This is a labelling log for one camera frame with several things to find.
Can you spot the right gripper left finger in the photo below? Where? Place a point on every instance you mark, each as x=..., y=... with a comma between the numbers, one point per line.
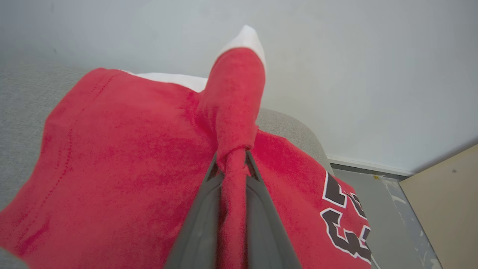
x=198, y=239

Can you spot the beige wooden panel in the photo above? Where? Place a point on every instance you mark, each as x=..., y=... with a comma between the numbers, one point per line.
x=444, y=216

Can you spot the grey wall baseboard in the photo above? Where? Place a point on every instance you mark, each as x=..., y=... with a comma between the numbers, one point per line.
x=369, y=166

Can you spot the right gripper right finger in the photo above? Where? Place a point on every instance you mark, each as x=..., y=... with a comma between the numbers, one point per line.
x=265, y=239

